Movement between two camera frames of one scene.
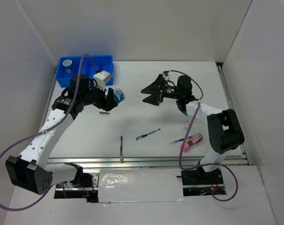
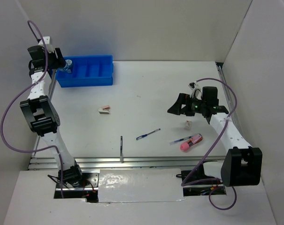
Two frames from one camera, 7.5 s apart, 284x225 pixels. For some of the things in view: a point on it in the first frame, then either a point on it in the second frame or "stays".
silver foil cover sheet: (130, 185) stays
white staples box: (187, 124) stays
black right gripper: (155, 89) to (183, 99)
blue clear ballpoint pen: (158, 129) stays
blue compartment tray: (103, 62) stays
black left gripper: (106, 103) to (59, 62)
